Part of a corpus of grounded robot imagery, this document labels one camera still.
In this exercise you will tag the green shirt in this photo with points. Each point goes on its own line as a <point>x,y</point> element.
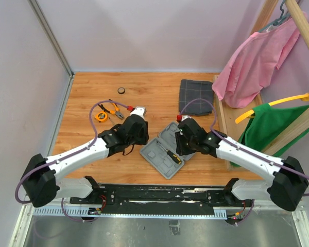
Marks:
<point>267,124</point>

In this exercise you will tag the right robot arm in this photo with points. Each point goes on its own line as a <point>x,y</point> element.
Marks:
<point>284,181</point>

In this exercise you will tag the wooden clothes rack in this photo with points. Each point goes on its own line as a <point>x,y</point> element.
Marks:
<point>226,114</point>

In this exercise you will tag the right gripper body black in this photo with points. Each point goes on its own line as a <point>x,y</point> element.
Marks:
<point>186,146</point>

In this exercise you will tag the flathead screwdriver black yellow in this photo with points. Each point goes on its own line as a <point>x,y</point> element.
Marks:
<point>174,157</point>

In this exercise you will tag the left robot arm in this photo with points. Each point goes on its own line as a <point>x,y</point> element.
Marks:
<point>42,174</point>

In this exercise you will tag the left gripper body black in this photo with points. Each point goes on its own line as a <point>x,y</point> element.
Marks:
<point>141,138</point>

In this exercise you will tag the grey plastic tool case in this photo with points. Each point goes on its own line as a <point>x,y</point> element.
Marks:
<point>155,152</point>

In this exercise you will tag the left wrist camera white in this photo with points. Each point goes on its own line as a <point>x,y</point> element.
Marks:
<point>139,111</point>

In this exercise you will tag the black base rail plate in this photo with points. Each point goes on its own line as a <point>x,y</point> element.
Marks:
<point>161,199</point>

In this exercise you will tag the pink shirt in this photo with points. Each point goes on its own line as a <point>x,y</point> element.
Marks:
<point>251,66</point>

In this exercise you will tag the orange black pliers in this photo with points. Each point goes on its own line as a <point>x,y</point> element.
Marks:
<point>115,112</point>

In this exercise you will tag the dark grey checked cloth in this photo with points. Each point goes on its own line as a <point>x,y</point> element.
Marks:
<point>196,97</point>

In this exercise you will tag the yellow tape measure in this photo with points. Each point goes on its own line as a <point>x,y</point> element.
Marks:
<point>101,116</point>

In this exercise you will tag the yellow clothes hanger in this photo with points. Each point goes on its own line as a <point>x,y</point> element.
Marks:
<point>250,113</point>

